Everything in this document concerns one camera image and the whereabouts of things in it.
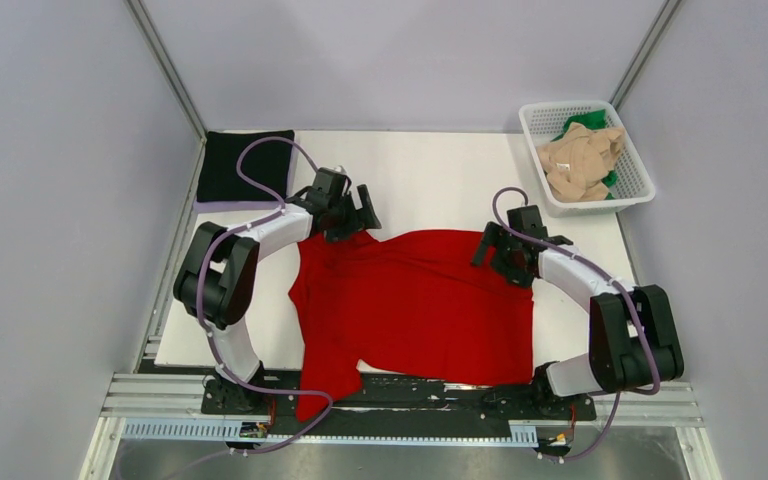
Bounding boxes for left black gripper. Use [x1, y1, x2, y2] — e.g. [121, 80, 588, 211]
[325, 185, 381, 244]

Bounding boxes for red t shirt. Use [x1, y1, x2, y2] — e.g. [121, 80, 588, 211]
[289, 230, 534, 421]

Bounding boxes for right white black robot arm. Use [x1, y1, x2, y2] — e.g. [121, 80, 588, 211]
[471, 205, 685, 418]

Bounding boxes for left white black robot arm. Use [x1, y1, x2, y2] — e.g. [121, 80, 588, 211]
[173, 168, 382, 413]

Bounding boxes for folded black t shirt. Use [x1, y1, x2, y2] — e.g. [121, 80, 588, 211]
[195, 129, 297, 204]

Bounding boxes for beige t shirt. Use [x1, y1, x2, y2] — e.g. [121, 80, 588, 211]
[534, 121, 628, 204]

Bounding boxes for white plastic basket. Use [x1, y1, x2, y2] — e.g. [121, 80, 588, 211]
[519, 100, 655, 218]

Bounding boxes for folded lavender t shirt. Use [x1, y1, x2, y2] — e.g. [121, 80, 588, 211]
[191, 135, 302, 215]

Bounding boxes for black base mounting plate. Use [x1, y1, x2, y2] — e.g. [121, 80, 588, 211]
[200, 370, 596, 437]

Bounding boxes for green t shirt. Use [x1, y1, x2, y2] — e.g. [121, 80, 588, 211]
[551, 109, 620, 200]

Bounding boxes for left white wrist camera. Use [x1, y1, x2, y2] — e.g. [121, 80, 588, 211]
[331, 165, 349, 178]

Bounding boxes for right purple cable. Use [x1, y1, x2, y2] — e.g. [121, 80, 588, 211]
[492, 186, 664, 464]

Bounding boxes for purple cable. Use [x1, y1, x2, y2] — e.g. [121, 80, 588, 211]
[193, 135, 336, 458]
[492, 186, 664, 464]

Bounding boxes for white slotted cable duct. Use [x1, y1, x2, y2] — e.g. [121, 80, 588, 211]
[121, 418, 539, 448]

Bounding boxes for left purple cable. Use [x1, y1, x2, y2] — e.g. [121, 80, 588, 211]
[193, 135, 336, 458]

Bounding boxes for aluminium frame rail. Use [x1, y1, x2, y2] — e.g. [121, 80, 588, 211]
[102, 373, 704, 428]

